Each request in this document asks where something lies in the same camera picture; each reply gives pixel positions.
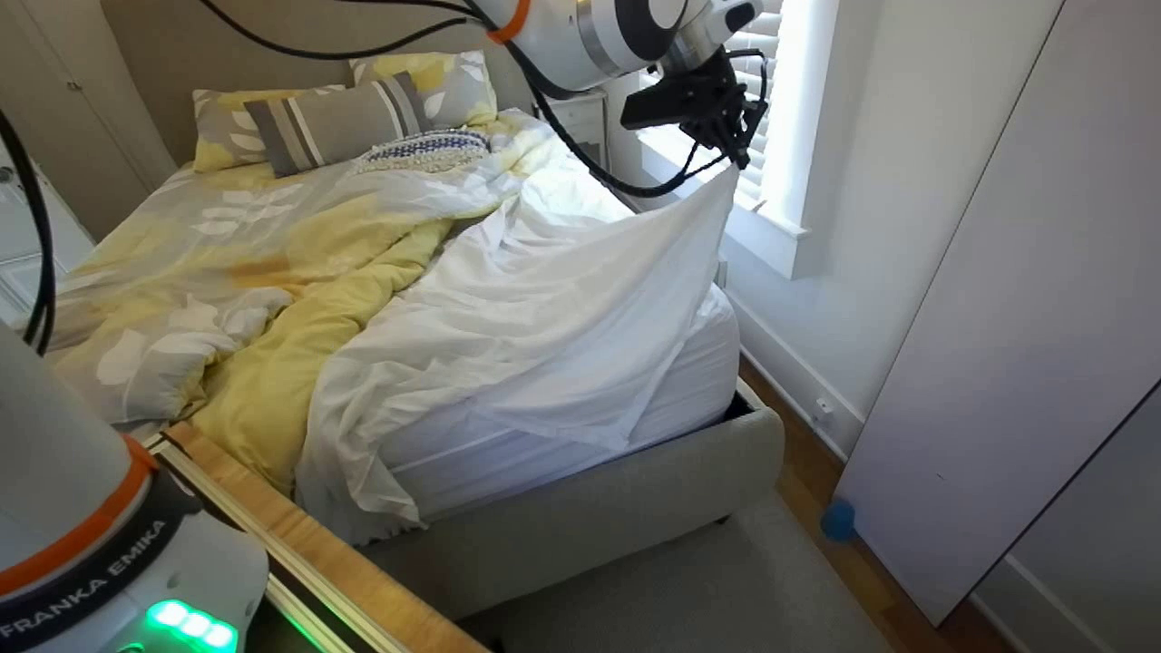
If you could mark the small blue foam block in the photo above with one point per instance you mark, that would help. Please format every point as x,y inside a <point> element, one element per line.
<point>839,518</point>

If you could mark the yellow grey floral pillow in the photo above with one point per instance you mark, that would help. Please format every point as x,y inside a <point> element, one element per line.
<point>455,85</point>

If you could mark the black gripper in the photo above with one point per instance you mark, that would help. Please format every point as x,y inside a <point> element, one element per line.
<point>695,96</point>

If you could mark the grey upholstered bed frame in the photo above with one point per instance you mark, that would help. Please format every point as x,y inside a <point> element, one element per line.
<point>604,509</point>

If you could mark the white covered mattress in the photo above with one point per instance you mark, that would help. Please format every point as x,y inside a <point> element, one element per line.
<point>692,375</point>

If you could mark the white window blind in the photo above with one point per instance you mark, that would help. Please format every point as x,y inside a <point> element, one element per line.
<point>759,146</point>

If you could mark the grey striped pillow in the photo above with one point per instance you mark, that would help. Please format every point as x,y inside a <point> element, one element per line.
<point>327,121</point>

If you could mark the blue white patterned pillow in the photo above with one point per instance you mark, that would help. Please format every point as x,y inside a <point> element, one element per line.
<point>423,146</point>

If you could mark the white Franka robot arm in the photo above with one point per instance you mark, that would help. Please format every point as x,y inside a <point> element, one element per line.
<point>60,485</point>

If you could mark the yellow grey floral duvet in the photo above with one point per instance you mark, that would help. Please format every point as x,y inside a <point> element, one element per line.
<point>279,257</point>

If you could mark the white window frame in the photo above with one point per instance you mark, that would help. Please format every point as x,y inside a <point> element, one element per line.
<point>807,121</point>

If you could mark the white bedsheet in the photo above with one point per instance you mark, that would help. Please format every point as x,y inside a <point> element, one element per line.
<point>530,315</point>

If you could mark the beige closet door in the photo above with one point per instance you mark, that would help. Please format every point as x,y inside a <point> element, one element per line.
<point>74,96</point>

